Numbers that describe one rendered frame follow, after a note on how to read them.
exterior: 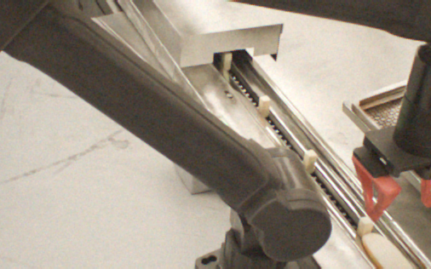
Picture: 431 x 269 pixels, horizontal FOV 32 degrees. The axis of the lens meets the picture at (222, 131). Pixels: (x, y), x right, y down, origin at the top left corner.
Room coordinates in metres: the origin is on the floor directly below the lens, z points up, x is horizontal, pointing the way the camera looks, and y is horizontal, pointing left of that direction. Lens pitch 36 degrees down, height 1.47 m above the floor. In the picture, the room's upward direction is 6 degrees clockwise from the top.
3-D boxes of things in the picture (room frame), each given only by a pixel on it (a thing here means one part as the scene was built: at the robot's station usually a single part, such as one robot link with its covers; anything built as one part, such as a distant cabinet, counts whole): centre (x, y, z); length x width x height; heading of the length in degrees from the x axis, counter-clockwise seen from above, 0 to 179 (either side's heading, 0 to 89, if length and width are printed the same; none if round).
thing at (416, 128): (0.65, -0.21, 1.04); 0.10 x 0.07 x 0.07; 118
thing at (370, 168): (0.64, -0.19, 0.97); 0.07 x 0.07 x 0.09; 28
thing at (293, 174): (0.62, -0.07, 0.94); 0.09 x 0.05 x 0.10; 107
